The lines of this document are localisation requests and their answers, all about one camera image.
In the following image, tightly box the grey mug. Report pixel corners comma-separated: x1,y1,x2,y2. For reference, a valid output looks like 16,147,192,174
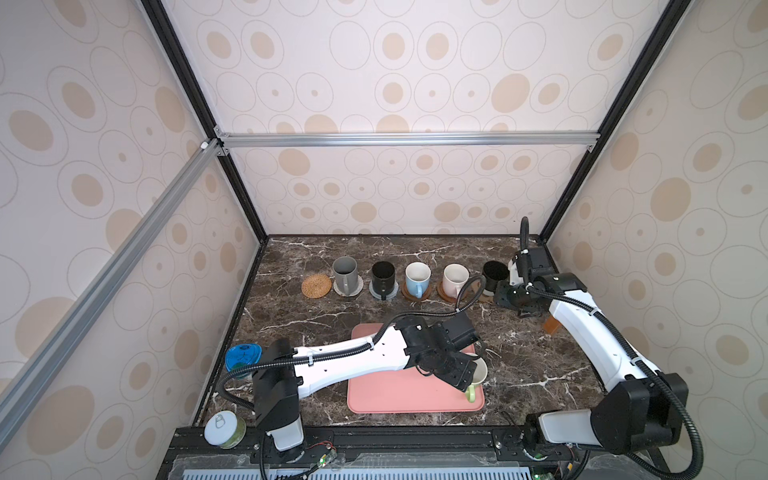
332,256,359,294

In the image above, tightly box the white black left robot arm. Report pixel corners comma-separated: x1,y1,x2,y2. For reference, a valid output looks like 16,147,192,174
216,274,486,452

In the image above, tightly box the brown paw shaped coaster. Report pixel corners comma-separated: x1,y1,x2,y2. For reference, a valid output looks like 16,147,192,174
479,289,494,303

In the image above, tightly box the white pink mug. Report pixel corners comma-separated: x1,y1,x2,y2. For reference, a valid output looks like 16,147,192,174
441,263,470,298

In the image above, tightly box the woven tan round coaster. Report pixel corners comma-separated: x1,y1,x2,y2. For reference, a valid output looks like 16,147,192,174
301,274,333,299

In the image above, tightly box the pink rectangular tray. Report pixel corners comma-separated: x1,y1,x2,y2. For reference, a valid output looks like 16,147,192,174
345,352,485,414

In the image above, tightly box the blue mug white inside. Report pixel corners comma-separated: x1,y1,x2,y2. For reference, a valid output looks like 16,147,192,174
405,262,431,297

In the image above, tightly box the horizontal aluminium bar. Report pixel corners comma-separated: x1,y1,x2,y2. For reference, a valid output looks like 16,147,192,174
219,130,600,150

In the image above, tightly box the diagonal aluminium bar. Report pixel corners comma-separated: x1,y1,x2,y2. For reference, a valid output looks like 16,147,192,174
1,138,222,448

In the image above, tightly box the light grey woven coaster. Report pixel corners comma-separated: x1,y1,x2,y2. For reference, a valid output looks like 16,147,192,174
333,276,365,298

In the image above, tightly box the brown wooden coaster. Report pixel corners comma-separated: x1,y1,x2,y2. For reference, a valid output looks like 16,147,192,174
437,282,471,304
401,284,434,302

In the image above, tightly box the light green mug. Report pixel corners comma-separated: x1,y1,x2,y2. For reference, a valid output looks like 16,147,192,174
465,357,488,403

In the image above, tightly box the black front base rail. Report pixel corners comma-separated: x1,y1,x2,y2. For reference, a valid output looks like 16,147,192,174
156,425,651,479

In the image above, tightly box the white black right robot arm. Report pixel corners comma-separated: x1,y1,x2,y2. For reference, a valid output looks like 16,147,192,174
494,219,704,479

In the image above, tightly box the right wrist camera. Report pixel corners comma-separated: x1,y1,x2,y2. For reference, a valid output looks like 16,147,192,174
508,247,557,285

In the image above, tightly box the blue grey round coaster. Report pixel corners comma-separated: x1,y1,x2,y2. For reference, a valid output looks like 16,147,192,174
369,282,399,301

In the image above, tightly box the small amber bottle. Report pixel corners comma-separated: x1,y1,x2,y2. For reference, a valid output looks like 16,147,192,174
542,316,562,335

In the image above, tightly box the black mug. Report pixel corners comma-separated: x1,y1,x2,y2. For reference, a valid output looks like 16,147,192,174
371,261,396,294
482,260,510,296

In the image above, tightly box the blue round tin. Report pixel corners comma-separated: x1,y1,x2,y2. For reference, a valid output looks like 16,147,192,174
225,343,262,372

